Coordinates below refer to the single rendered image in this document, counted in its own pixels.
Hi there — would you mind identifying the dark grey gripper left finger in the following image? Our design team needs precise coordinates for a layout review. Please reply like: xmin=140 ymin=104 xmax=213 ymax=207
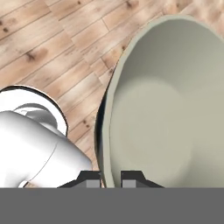
xmin=56 ymin=170 xmax=102 ymax=189

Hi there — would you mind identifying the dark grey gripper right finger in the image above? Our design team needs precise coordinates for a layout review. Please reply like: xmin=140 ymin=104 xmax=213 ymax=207
xmin=120 ymin=170 xmax=165 ymax=189

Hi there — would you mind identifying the pale grey-green bowl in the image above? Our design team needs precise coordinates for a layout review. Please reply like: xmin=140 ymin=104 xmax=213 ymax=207
xmin=94 ymin=14 xmax=224 ymax=189

